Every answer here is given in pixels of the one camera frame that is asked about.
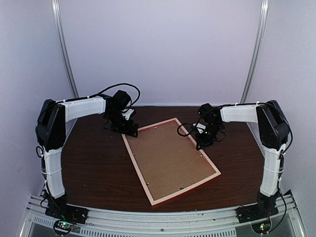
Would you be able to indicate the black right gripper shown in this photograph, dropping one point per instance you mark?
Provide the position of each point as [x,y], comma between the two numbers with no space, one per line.
[204,141]

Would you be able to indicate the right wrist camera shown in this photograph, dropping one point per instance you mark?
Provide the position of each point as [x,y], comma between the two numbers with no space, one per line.
[206,110]

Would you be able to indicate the left circuit board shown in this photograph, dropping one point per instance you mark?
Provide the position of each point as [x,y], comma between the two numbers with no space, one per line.
[62,227]

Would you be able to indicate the right aluminium corner post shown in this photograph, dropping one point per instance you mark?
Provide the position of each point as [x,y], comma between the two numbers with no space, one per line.
[261,28]

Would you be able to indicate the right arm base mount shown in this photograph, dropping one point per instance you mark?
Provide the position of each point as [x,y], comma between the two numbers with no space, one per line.
[256,209]

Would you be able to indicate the right circuit board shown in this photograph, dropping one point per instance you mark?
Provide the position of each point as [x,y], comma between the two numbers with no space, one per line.
[261,227]

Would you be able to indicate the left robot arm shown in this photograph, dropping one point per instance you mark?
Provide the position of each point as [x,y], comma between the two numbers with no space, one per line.
[51,133]

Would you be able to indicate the circuit board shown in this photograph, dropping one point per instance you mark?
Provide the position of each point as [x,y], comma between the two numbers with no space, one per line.
[62,227]
[261,227]

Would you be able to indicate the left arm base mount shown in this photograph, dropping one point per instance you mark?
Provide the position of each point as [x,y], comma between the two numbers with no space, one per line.
[66,212]

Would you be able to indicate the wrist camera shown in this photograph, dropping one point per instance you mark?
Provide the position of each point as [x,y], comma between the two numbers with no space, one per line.
[206,110]
[121,99]

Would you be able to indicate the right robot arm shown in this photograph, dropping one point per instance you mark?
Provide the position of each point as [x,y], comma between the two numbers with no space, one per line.
[274,130]

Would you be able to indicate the left aluminium corner post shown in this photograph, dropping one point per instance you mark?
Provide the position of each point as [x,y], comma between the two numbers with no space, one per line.
[63,46]

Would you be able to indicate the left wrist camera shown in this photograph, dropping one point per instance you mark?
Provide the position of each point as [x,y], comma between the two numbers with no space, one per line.
[121,99]

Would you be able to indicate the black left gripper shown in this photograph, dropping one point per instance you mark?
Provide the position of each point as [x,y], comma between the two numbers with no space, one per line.
[129,132]

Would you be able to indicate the red wooden picture frame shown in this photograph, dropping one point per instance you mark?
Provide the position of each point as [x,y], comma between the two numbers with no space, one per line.
[138,168]

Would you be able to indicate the aluminium front rail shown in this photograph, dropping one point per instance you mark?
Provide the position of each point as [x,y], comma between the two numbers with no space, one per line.
[209,223]

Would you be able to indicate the aluminium corner post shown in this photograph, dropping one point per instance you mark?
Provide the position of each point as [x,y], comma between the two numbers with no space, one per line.
[261,28]
[63,46]

